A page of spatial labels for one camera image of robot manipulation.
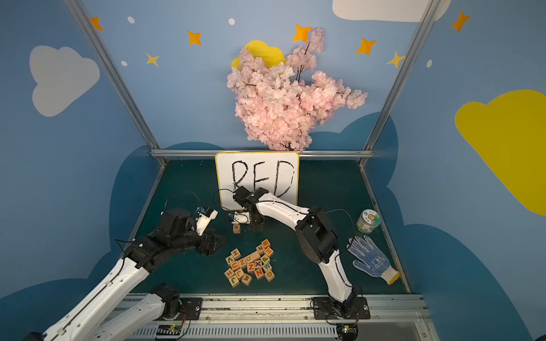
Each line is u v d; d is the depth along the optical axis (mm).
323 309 742
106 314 441
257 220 780
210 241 653
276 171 883
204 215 649
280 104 648
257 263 821
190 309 737
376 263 844
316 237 522
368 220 890
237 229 926
